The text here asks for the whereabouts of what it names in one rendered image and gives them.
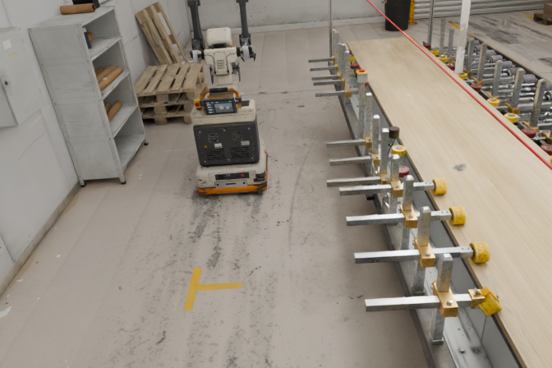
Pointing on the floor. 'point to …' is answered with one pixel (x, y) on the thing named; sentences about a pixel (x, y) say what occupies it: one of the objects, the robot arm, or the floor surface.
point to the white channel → (465, 12)
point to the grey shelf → (65, 52)
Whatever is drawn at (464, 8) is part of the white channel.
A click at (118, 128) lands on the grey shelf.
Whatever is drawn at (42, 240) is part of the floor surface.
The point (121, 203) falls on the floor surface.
